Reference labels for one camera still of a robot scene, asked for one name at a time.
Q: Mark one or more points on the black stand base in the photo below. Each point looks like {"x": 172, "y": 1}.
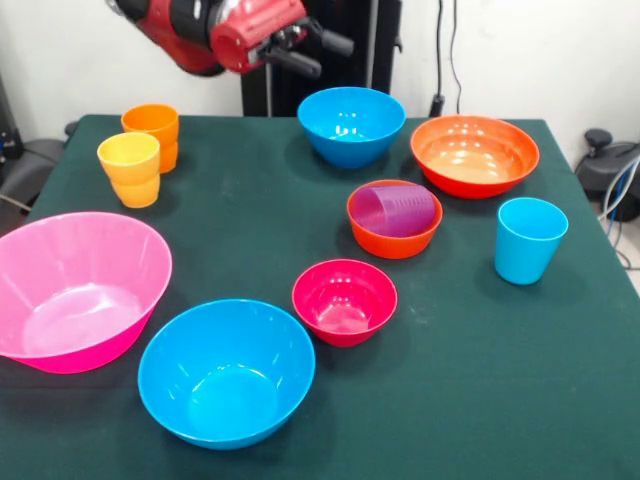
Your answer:
{"x": 600, "y": 175}
{"x": 35, "y": 160}

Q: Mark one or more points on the light blue plastic cup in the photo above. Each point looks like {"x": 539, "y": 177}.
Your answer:
{"x": 525, "y": 255}

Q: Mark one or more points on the large pink plastic bowl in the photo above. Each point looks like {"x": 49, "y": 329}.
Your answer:
{"x": 75, "y": 300}

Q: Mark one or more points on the dark green tablecloth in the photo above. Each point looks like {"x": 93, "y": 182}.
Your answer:
{"x": 450, "y": 400}

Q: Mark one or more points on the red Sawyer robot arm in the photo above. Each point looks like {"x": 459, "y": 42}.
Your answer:
{"x": 175, "y": 35}

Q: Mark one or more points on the yellow plastic cup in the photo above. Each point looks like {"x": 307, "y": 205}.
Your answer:
{"x": 132, "y": 190}

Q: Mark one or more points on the blue plastic bowl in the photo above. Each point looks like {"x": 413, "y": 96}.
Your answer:
{"x": 225, "y": 400}
{"x": 350, "y": 150}

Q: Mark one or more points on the orange plastic cup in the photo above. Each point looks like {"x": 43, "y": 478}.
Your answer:
{"x": 165, "y": 145}

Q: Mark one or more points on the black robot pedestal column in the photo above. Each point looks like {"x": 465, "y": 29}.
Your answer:
{"x": 370, "y": 50}

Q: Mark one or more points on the small crimson plastic bowl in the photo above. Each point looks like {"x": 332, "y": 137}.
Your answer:
{"x": 345, "y": 315}

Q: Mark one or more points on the small orange-red plastic bowl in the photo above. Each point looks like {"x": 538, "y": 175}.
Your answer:
{"x": 395, "y": 247}

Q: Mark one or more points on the large orange-red plastic bowl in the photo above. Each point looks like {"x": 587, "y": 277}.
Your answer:
{"x": 475, "y": 165}

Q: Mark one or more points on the purple plastic cup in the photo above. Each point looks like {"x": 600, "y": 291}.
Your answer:
{"x": 400, "y": 210}

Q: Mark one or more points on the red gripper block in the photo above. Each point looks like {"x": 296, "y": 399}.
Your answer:
{"x": 250, "y": 32}

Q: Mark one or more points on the black equipment box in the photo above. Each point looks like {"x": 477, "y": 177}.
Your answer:
{"x": 7, "y": 130}

